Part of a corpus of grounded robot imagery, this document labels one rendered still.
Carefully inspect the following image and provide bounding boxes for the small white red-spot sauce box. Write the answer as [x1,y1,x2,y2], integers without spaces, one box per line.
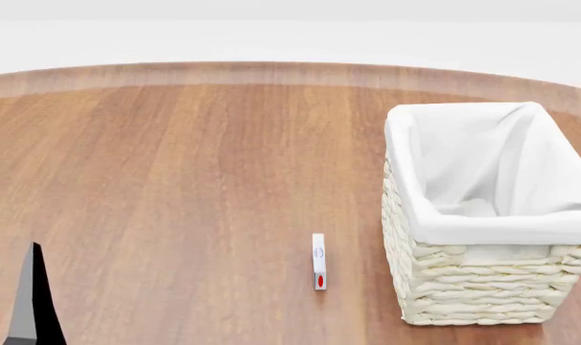
[312,233,330,292]

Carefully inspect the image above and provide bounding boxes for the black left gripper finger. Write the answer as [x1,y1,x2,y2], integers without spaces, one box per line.
[1,241,68,345]

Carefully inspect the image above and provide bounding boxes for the cream woven wicker basket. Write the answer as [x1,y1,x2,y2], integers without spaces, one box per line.
[381,101,581,327]

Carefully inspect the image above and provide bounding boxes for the white cloth basket liner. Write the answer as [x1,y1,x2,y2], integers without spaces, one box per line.
[383,101,581,247]

